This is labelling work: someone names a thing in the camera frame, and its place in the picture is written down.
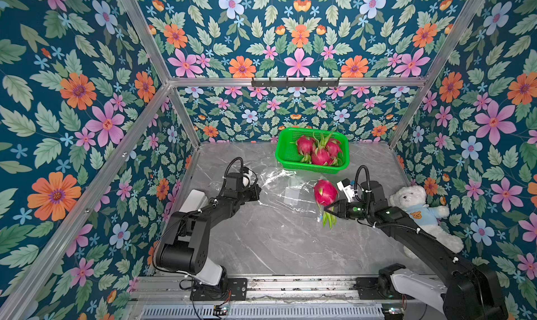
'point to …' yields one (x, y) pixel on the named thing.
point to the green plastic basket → (288, 155)
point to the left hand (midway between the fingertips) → (262, 186)
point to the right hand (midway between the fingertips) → (329, 206)
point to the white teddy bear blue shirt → (411, 200)
